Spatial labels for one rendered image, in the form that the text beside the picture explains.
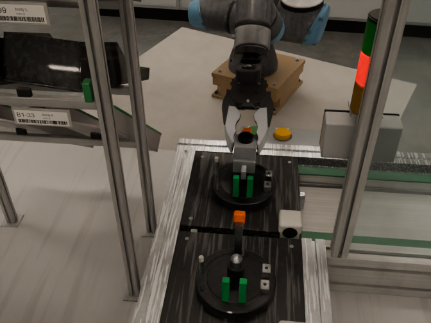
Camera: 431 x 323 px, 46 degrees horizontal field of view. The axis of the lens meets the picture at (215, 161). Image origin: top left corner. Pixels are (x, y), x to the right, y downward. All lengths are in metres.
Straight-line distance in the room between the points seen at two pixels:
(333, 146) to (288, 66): 0.78
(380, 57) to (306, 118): 0.80
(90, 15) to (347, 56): 3.25
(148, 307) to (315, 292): 0.29
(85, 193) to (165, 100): 0.46
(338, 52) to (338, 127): 3.04
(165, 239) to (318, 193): 0.38
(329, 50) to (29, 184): 2.90
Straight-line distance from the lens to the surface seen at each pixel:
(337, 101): 1.62
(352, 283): 1.07
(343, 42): 4.03
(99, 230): 1.18
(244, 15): 1.06
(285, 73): 1.56
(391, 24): 0.73
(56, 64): 0.80
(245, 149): 0.99
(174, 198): 1.10
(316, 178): 1.19
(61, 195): 1.29
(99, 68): 0.71
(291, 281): 0.93
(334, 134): 0.84
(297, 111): 1.55
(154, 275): 0.95
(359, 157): 0.83
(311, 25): 1.43
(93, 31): 0.69
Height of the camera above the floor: 1.70
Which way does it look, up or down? 39 degrees down
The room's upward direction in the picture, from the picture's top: straight up
